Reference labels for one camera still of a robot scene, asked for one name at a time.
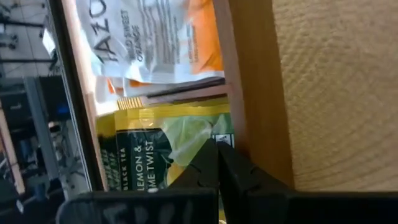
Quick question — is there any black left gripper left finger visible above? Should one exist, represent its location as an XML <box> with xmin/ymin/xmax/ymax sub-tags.
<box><xmin>169</xmin><ymin>139</ymin><xmax>219</xmax><ymax>189</ymax></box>

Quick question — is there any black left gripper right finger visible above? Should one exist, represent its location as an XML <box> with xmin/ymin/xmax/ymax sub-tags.
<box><xmin>218</xmin><ymin>141</ymin><xmax>295</xmax><ymax>224</ymax></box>

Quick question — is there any brown wooden tea organizer box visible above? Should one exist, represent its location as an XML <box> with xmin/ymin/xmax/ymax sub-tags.
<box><xmin>60</xmin><ymin>0</ymin><xmax>295</xmax><ymax>191</ymax></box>

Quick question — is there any white orange tea bag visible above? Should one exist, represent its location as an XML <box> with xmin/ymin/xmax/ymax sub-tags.
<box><xmin>95</xmin><ymin>76</ymin><xmax>150</xmax><ymax>98</ymax></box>
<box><xmin>75</xmin><ymin>0</ymin><xmax>225</xmax><ymax>85</ymax></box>

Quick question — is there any round woven straw placemat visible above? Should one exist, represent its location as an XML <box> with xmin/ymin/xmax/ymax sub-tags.
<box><xmin>271</xmin><ymin>0</ymin><xmax>398</xmax><ymax>192</ymax></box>

